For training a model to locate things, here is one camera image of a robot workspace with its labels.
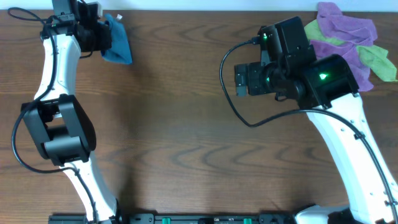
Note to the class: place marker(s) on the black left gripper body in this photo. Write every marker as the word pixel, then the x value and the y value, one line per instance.
pixel 104 37

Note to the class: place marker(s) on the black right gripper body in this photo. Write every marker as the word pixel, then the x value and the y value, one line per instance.
pixel 241 79

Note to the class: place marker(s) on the blue microfiber cloth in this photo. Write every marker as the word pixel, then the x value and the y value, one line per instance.
pixel 120 51

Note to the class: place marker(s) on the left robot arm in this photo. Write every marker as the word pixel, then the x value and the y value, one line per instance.
pixel 61 130

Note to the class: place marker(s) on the purple microfiber cloth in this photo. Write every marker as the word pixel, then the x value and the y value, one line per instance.
pixel 334 33

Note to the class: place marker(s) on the green microfiber cloth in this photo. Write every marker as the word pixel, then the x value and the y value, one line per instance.
pixel 361 59

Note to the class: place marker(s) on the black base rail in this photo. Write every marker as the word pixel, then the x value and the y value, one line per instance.
pixel 148 218

